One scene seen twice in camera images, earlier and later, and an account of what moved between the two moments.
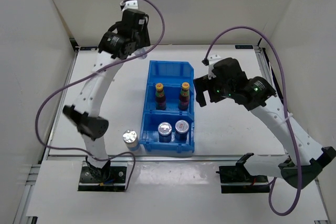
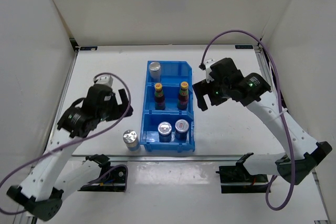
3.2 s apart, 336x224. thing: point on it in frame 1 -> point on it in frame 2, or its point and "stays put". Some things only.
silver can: x=140 y=51 -> x=155 y=67
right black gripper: x=202 y=85 stays put
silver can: x=130 y=138 stays put
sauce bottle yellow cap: x=160 y=99 stays put
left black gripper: x=145 y=39 -> x=119 y=109
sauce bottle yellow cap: x=184 y=99 stays put
